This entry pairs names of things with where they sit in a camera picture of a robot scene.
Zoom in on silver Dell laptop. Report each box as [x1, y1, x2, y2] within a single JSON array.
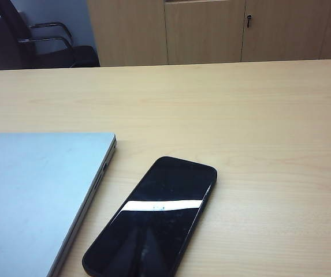
[[0, 132, 117, 277]]

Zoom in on black smartphone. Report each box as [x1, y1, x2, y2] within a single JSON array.
[[81, 156, 218, 277]]

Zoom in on light wooden shelf cabinet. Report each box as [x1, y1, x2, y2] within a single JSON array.
[[87, 0, 331, 68]]

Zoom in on black office chair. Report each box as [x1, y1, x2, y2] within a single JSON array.
[[0, 0, 101, 70]]

